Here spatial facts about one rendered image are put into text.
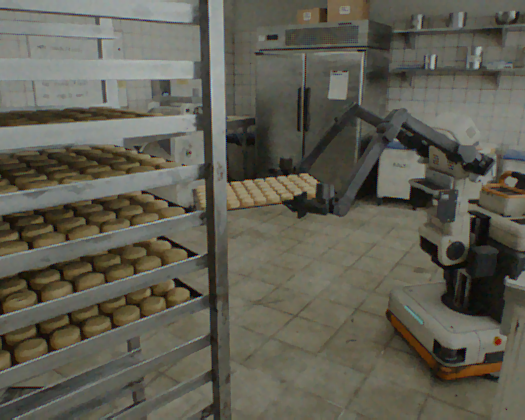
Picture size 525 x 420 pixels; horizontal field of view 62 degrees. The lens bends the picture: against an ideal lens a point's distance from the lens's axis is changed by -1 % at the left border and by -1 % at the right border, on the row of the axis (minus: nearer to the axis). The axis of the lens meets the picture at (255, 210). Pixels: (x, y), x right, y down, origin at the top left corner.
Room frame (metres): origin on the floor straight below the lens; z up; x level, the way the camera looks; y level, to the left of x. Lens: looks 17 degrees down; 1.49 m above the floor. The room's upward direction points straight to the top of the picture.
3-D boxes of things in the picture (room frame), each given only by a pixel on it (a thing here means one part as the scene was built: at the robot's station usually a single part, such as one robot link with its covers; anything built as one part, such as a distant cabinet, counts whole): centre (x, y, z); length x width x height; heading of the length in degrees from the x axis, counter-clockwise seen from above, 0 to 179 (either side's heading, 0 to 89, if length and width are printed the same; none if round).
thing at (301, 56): (5.65, -0.80, 1.03); 1.40 x 0.90 x 2.05; 56
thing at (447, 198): (2.12, -0.89, 0.93); 0.28 x 0.16 x 0.22; 11
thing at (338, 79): (5.06, -0.92, 1.39); 0.22 x 0.03 x 0.31; 56
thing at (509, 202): (2.19, -1.29, 0.87); 0.23 x 0.15 x 0.11; 11
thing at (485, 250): (2.08, -1.03, 0.61); 0.28 x 0.27 x 0.25; 11
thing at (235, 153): (6.53, 0.17, 0.33); 0.54 x 0.53 x 0.66; 56
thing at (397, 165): (5.14, -1.79, 0.38); 0.64 x 0.54 x 0.77; 149
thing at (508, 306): (1.30, -0.87, 0.77); 0.24 x 0.04 x 0.14; 139
